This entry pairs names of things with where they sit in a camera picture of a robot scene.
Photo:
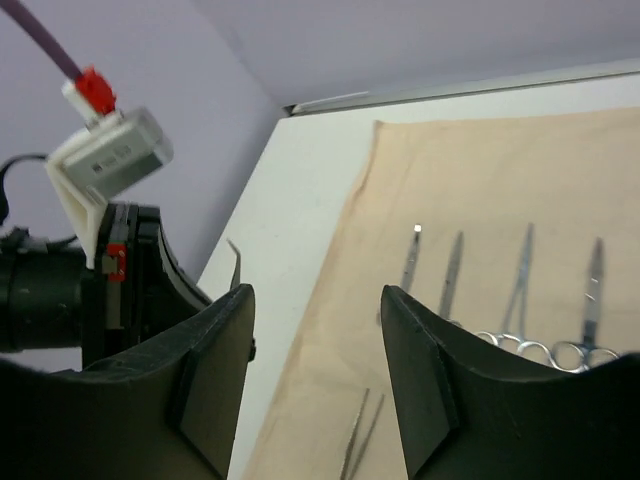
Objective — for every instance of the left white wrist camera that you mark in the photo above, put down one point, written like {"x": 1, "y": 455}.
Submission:
{"x": 111, "y": 153}

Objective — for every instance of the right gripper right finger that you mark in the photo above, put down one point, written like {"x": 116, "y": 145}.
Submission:
{"x": 469, "y": 410}

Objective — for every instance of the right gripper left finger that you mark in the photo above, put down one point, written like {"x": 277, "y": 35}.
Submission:
{"x": 165, "y": 409}

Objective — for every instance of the curved tip silver tweezers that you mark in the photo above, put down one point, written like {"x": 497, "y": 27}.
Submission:
{"x": 236, "y": 275}

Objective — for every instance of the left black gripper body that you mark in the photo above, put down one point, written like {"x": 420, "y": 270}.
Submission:
{"x": 50, "y": 299}

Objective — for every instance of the surgical forceps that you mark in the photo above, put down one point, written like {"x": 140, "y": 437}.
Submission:
{"x": 360, "y": 437}

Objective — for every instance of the beige cloth wrap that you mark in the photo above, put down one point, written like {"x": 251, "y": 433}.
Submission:
{"x": 574, "y": 177}

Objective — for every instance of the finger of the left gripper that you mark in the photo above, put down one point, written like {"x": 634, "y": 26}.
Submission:
{"x": 178, "y": 297}

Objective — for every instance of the silver ring-handled hemostat clamp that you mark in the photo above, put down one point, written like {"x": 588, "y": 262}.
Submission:
{"x": 511, "y": 334}

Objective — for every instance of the surgical scissors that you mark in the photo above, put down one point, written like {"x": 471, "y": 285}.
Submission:
{"x": 409, "y": 268}

